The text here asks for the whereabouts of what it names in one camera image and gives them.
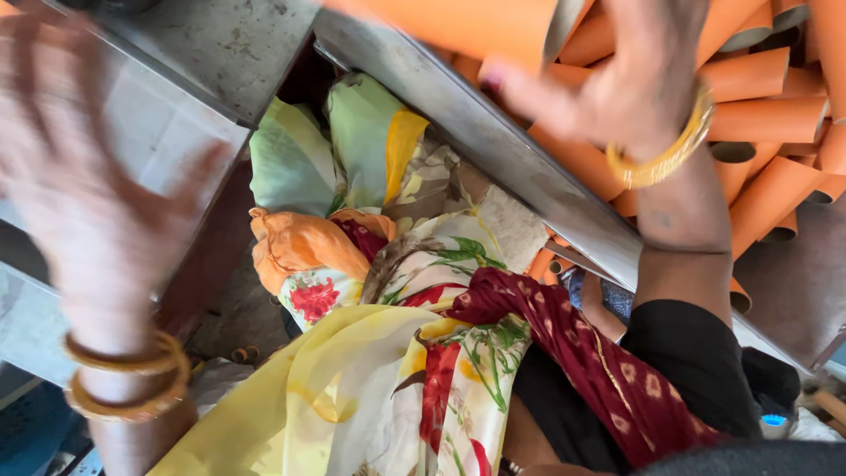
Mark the black garment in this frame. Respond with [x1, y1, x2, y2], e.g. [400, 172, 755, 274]
[512, 299, 762, 476]

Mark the orange cloth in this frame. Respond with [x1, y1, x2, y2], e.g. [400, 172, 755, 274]
[249, 207, 397, 297]

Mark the orange cardboard tube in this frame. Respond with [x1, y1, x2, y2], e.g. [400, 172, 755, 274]
[323, 0, 588, 75]

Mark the floral yellow green sari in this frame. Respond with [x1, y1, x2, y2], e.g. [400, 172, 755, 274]
[148, 71, 549, 476]

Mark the wide gold bangle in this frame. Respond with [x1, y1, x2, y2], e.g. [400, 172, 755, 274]
[605, 85, 717, 191]

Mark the grey metal table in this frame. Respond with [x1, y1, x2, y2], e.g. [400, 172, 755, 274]
[0, 0, 322, 387]

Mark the person's right hand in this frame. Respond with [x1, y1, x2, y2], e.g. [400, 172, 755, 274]
[479, 0, 715, 165]

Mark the blue patterned cloth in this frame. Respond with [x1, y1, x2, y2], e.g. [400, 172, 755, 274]
[567, 268, 637, 326]

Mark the heap of orange tubes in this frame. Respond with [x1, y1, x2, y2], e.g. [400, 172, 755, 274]
[449, 0, 846, 316]

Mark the maroon printed cloth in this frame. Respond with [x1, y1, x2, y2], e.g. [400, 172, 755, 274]
[329, 218, 728, 469]

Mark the person's left hand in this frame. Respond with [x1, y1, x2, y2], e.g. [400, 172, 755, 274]
[0, 13, 232, 341]

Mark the blue plastic crate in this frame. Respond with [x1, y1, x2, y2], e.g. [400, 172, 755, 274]
[0, 380, 77, 476]

